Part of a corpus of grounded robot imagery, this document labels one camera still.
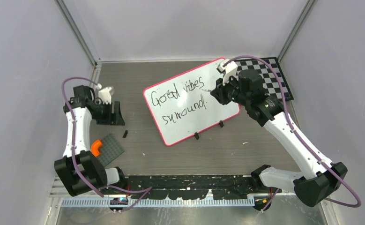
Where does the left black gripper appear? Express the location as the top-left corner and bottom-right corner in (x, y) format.
(92, 101), (125, 126)

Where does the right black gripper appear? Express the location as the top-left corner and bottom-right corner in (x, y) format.
(212, 73), (250, 106)

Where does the black marker cap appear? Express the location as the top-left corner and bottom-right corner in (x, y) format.
(122, 130), (128, 138)

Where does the pink framed whiteboard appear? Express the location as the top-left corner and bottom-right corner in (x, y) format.
(142, 58), (240, 146)

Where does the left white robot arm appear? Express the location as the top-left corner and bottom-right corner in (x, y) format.
(54, 85), (127, 196)

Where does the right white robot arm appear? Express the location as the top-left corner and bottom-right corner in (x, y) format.
(210, 69), (348, 207)

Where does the grey studded baseplate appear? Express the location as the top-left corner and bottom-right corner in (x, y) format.
(97, 134), (125, 167)

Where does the orange curved pipe piece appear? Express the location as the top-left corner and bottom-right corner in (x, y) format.
(90, 139), (103, 157)

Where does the black white checkerboard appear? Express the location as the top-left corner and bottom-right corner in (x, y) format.
(235, 57), (294, 101)

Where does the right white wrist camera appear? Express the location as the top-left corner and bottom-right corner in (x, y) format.
(217, 59), (238, 86)

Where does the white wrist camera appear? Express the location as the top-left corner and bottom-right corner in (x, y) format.
(95, 84), (114, 105)
(217, 59), (238, 86)

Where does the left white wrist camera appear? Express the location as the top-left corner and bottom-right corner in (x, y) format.
(95, 84), (114, 105)

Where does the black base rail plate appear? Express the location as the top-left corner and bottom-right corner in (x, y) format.
(114, 175), (276, 200)

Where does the white slotted cable duct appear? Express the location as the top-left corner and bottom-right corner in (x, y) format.
(61, 196), (255, 208)

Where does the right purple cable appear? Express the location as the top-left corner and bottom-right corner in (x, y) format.
(224, 55), (362, 213)

